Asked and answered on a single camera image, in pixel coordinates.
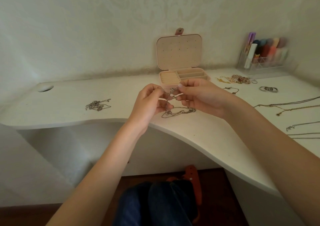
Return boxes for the person's left hand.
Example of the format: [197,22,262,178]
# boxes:
[127,83,174,132]

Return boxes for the person's right hand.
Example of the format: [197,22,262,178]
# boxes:
[175,78,241,120]

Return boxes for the thin silver chain necklace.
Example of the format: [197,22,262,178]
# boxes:
[161,88,197,119]

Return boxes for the person's left forearm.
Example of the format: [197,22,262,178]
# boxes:
[46,118,148,226]

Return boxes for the person's right forearm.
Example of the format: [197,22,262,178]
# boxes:
[222,100,320,226]

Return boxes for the open pink jewellery box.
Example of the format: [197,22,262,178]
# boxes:
[156,27,211,86]

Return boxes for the white cosmetic tube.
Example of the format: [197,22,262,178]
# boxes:
[244,43,258,69]

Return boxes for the purple cosmetic tube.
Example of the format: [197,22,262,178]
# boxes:
[246,32,257,53]

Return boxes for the clear acrylic organizer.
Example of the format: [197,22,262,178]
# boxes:
[236,48,298,80]

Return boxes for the row of colourful makeup sponges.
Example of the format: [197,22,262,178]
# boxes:
[252,37,289,64]

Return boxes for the orange slipper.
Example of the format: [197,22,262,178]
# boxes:
[166,165,203,224]

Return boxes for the person's legs in blue jeans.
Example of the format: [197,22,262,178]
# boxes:
[113,179,198,226]

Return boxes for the short thin chain bracelet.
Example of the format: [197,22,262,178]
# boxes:
[223,86,240,95]

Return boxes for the pink beaded bracelet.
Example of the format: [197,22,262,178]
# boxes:
[231,74,251,84]

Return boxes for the tangled silver chain pile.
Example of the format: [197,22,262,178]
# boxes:
[85,98,112,111]

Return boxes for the long silver chain necklace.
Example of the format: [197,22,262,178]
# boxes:
[253,96,320,108]

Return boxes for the gold necklace with dark pendant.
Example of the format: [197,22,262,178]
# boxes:
[276,104,320,116]

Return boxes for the silver necklace with small pendant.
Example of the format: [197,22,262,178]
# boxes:
[286,121,320,131]

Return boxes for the plain thin chain necklace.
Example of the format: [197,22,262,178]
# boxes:
[287,132,320,139]

